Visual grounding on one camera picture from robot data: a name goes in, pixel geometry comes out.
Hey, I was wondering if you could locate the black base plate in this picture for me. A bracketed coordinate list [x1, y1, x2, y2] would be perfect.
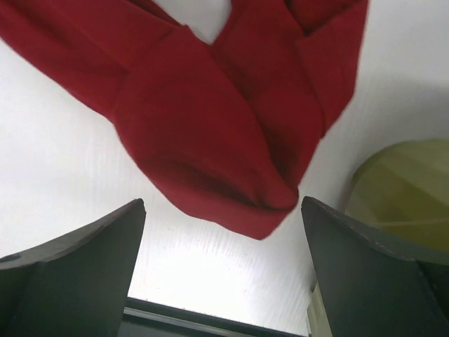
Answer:
[119, 298, 291, 336]

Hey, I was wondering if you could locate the red t shirt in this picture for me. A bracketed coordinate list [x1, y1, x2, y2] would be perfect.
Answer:
[1, 1, 368, 239]

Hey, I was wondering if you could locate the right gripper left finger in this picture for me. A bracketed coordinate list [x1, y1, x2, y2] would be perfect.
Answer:
[1, 199, 146, 336]

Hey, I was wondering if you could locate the olive green plastic basket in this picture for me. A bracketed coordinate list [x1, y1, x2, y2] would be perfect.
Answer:
[307, 139, 448, 336]

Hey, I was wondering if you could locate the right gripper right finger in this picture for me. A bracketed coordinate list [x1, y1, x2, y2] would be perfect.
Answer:
[301, 197, 448, 336]

